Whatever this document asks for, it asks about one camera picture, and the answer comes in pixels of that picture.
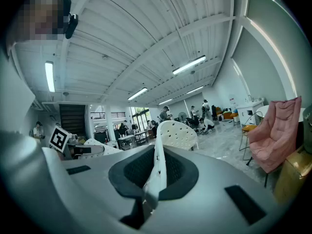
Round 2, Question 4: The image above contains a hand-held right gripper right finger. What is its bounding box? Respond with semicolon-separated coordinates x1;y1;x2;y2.
146;145;278;234

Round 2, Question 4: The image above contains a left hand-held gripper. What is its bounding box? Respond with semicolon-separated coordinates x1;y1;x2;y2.
48;125;105;160

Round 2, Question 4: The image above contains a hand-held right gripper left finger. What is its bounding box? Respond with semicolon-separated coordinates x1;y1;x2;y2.
42;144;155;234

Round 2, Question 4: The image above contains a white dotted bath mat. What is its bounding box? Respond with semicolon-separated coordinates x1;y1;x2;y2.
82;119;200;213

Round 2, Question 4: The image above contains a black staircase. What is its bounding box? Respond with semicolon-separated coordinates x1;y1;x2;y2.
58;103;86;137

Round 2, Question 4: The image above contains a white top metal table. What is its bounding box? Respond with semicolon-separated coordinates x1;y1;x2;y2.
117;134;137;151

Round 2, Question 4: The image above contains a small black metal table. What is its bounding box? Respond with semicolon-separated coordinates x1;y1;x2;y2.
134;130;150;146

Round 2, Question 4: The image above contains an orange sofa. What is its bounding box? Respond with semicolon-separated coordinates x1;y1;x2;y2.
222;111;239;120

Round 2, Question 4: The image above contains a yellow wooden cabinet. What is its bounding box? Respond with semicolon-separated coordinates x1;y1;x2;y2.
274;144;312;206

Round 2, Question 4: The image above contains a pink padded chair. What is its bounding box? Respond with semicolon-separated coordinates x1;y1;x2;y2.
247;96;303;188

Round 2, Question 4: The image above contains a white round table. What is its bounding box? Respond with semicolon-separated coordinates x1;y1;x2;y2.
255;104;270;119

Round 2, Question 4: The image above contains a white sink counter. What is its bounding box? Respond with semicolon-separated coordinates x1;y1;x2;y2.
235;97;265;129

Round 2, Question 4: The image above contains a person's head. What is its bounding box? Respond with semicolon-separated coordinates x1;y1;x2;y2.
14;0;73;41

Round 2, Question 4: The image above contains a black head-worn camera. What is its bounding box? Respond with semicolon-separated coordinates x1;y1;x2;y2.
64;13;79;40

